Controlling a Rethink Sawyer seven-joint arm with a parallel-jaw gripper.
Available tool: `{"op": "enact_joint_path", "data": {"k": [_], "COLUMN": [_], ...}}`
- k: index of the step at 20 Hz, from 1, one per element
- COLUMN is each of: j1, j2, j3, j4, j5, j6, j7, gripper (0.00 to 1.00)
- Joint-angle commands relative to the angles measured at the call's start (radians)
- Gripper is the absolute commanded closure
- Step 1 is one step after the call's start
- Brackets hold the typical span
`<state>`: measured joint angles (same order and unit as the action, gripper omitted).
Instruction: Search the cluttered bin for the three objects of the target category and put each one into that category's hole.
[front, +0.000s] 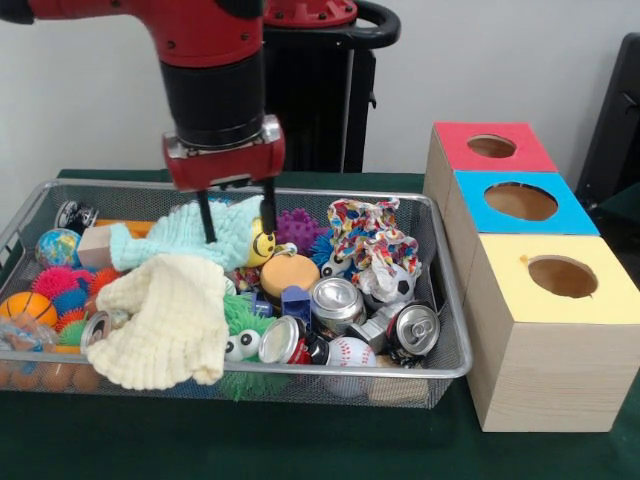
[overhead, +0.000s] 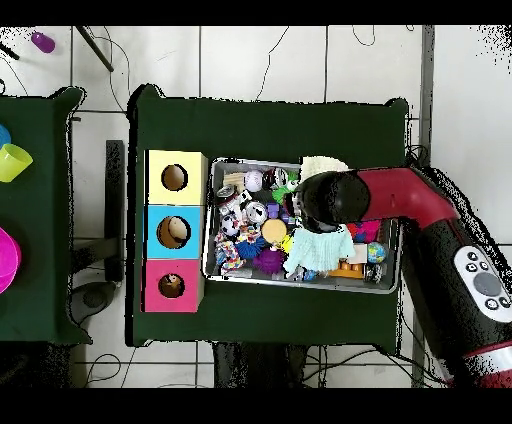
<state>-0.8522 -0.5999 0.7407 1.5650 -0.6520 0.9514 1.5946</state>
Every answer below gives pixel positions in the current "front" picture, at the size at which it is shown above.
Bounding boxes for silver crushed can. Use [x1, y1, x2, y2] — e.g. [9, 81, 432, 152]
[388, 303, 442, 361]

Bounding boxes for red crushed can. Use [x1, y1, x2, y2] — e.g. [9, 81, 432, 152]
[258, 316, 331, 366]

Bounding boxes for dark green table cloth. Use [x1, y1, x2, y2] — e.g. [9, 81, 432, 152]
[0, 168, 640, 480]

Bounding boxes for open silver can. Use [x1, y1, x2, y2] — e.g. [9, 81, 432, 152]
[310, 277, 367, 336]

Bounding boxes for small blue toy brick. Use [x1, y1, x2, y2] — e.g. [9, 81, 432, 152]
[281, 286, 315, 327]

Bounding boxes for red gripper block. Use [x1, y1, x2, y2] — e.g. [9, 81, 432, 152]
[163, 115, 286, 245]

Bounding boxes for mint green knitted cloth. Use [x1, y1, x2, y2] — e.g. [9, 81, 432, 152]
[108, 194, 266, 271]

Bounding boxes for purple spiky toy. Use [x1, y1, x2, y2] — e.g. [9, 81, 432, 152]
[277, 208, 330, 253]

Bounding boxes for cream knitted cloth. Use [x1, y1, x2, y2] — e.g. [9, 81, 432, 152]
[84, 252, 229, 392]

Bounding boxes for shallow clear mesh bin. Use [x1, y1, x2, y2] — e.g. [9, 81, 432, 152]
[0, 180, 474, 409]

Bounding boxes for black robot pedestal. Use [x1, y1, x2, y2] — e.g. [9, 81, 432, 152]
[262, 0, 401, 173]

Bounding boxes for colourful braided rope toy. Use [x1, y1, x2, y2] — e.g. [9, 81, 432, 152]
[352, 230, 422, 303]
[327, 197, 403, 263]

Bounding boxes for white toy baseball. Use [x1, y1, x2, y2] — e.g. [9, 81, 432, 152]
[328, 337, 379, 398]

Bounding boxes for yellow smiley ball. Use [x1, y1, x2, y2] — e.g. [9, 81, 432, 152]
[246, 225, 278, 267]

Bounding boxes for toy burger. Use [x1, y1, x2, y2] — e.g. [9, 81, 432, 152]
[259, 253, 321, 299]

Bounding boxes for wooden box with three holes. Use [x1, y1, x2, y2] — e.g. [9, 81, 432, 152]
[423, 122, 640, 433]

